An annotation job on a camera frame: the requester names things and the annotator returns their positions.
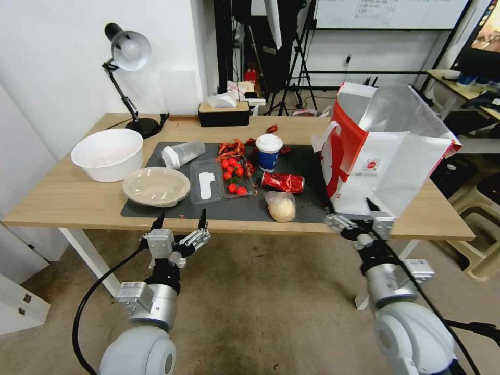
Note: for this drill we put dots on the clear plastic cup white lid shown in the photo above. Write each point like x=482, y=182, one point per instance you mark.
x=185, y=152

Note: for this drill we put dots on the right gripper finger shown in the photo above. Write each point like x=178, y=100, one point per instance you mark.
x=338, y=222
x=373, y=211

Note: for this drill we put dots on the beige plastic stool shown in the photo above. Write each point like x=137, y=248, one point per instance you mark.
x=480, y=250

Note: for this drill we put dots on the red white delivery bag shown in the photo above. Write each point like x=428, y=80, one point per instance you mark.
x=363, y=168

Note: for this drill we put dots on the white photo reflector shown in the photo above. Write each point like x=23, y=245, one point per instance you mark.
x=273, y=19

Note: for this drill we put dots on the black plastic stool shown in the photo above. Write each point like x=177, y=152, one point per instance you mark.
x=457, y=172

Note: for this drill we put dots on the blue paper cup white lid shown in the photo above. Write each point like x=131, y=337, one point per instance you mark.
x=268, y=156

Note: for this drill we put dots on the dark grey table mat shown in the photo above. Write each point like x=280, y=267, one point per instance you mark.
x=175, y=211

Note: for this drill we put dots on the whiteboard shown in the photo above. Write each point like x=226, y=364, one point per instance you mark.
x=390, y=11

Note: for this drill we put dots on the beige bowl with clear lid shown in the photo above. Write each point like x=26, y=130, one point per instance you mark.
x=156, y=187

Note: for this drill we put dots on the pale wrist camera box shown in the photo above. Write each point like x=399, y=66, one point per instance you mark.
x=160, y=244
x=383, y=227

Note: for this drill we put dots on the large white bowl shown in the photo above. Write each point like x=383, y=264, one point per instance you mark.
x=107, y=156

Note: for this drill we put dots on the black silver desk lamp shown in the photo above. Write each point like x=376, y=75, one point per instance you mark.
x=131, y=49

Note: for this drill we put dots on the wooden table white legs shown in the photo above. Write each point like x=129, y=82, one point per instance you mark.
x=58, y=187

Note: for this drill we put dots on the clear disposable takeout box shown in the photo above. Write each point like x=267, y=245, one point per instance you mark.
x=207, y=183

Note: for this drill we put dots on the black tripod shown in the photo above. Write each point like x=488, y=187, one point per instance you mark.
x=300, y=47

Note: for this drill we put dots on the dried red chili pepper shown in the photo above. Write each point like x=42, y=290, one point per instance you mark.
x=286, y=149
x=272, y=128
x=250, y=168
x=250, y=141

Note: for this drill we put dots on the crushed red soda can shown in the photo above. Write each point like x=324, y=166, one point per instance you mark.
x=283, y=182

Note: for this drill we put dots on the bread bun in plastic bag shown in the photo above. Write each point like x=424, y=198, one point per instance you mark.
x=281, y=209

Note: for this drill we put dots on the cardboard box with paper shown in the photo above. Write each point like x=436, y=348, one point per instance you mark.
x=242, y=88

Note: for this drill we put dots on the dried red chili pile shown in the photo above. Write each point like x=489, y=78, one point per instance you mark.
x=230, y=148

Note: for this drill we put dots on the black tissue box wooden lid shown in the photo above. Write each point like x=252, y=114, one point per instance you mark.
x=222, y=115

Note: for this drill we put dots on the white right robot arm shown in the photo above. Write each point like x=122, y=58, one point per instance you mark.
x=384, y=287

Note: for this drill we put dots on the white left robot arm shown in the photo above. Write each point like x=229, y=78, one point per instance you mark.
x=156, y=308

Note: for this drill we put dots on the beige background desk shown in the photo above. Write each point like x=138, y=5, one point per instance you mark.
x=445, y=84

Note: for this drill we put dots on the black monitor screen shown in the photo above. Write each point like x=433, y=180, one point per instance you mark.
x=488, y=35

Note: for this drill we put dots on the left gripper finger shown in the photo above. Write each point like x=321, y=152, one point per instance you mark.
x=157, y=223
x=194, y=239

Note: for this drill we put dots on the white cabinet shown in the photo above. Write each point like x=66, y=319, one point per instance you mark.
x=15, y=312

